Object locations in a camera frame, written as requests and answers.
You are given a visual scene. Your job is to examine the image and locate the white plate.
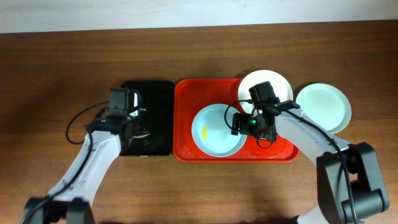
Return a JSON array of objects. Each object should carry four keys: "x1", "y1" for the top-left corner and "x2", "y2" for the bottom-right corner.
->
[{"x1": 238, "y1": 70, "x2": 294, "y2": 101}]

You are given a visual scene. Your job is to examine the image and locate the light blue plate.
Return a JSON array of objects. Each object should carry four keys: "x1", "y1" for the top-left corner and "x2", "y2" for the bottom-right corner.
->
[{"x1": 191, "y1": 104, "x2": 247, "y2": 157}]

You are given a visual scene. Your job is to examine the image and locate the pale green plate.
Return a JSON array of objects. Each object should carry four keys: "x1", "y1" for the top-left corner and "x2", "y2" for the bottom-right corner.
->
[{"x1": 295, "y1": 83, "x2": 352, "y2": 133}]

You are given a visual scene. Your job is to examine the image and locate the green and yellow sponge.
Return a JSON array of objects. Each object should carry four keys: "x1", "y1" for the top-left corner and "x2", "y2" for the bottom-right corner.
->
[{"x1": 133, "y1": 133, "x2": 150, "y2": 139}]

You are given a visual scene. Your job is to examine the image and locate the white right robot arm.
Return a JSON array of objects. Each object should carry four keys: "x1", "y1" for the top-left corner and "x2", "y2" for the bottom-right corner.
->
[{"x1": 231, "y1": 103, "x2": 389, "y2": 224}]

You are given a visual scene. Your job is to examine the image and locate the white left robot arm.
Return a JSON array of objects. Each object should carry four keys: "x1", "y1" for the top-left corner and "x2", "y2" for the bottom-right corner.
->
[{"x1": 21, "y1": 115, "x2": 141, "y2": 223}]

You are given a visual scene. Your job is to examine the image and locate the black plastic tray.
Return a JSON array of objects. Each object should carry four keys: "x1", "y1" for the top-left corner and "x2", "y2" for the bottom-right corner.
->
[{"x1": 120, "y1": 80, "x2": 175, "y2": 156}]

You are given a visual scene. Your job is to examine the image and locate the red plastic tray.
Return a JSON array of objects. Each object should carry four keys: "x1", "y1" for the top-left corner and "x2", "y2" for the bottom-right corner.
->
[{"x1": 173, "y1": 78, "x2": 299, "y2": 163}]

